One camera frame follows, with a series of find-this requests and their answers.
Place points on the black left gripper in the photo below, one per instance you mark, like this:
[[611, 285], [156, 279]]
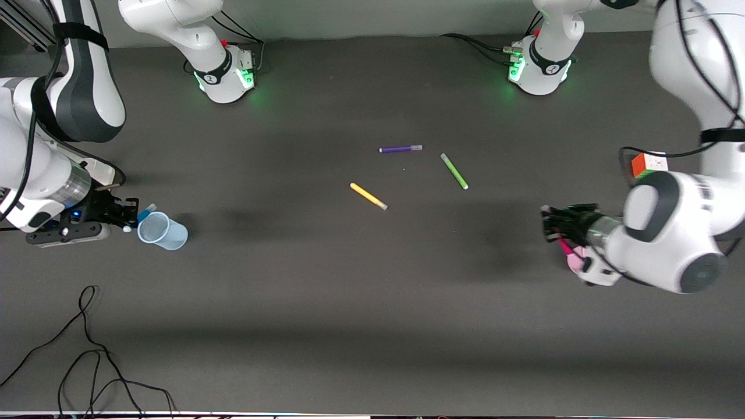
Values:
[[573, 223]]

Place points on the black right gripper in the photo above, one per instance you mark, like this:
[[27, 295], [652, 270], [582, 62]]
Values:
[[103, 208]]

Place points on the blue marker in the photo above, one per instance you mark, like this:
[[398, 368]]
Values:
[[148, 210]]

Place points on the pink marker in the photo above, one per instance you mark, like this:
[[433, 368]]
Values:
[[566, 247]]

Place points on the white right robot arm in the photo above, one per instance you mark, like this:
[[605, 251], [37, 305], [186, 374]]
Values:
[[87, 87]]

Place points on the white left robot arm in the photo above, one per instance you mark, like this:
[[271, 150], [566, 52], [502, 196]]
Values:
[[669, 233]]

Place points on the light blue plastic cup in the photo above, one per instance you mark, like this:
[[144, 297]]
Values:
[[166, 233]]

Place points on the white flat box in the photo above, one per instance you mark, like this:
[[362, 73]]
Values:
[[102, 173]]

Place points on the colourful puzzle cube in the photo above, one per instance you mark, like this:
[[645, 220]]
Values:
[[649, 164]]

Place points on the green marker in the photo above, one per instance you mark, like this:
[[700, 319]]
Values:
[[454, 170]]

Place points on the purple marker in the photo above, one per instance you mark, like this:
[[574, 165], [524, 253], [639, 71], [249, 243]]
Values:
[[400, 149]]

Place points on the yellow marker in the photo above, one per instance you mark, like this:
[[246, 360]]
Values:
[[368, 196]]

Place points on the aluminium frame rail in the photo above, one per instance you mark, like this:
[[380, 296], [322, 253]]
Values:
[[23, 23]]

